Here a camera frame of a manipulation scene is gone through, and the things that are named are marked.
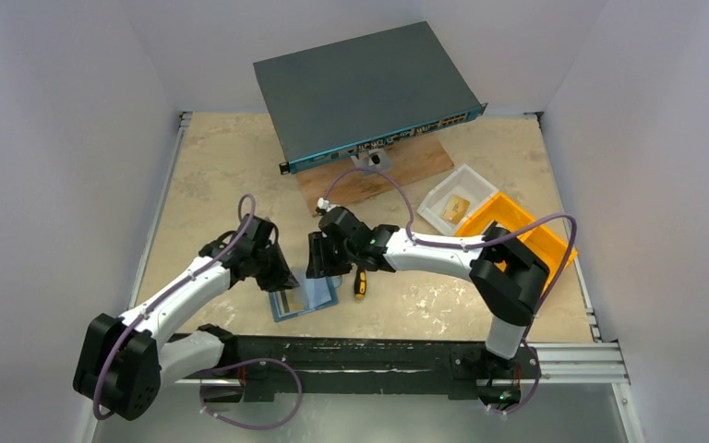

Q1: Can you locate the small grey metal bracket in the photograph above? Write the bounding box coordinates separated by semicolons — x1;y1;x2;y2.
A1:
351;148;393;176

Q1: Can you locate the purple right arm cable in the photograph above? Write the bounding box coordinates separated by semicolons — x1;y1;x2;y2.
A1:
318;167;578;343

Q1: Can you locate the grey network switch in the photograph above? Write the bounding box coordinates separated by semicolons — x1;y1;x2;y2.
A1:
253;21;487;174

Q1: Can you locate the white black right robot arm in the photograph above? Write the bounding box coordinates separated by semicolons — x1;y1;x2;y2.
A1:
306;207;550;376

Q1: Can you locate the gold credit card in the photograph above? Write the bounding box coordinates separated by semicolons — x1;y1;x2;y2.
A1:
274;291;306;317
441;195;470;224

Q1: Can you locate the aluminium frame rail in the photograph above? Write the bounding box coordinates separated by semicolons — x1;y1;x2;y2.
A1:
533;342;630;384

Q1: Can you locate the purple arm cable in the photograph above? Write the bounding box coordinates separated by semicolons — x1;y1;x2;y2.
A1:
92;194;258;422
318;167;578;343

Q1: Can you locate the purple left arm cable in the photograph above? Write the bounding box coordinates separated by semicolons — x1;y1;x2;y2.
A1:
92;194;258;422

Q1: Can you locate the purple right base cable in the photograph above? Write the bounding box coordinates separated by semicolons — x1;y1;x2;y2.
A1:
484;348;543;417

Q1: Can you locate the brown wooden board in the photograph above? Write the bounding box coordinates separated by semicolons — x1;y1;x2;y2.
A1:
295;135;454;213

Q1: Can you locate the clear plastic bin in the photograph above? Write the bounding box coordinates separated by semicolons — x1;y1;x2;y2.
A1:
416;164;499;236

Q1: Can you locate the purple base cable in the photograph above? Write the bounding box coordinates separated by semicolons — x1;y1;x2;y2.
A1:
484;348;543;417
198;356;304;432

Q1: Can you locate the blue card holder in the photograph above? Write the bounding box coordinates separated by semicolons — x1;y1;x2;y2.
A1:
269;271;342;323

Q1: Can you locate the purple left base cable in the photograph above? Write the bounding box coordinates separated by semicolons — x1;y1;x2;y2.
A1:
198;356;304;432

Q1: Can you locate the yellow black handled screwdriver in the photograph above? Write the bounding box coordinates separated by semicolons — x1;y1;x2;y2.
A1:
354;268;367;300

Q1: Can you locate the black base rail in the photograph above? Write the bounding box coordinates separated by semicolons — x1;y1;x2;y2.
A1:
192;333;542;406

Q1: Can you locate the orange plastic divided bin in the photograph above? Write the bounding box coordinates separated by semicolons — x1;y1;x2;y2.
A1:
454;191;568;287

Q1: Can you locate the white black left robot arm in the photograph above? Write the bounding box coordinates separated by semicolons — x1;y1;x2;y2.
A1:
72;213;298;420

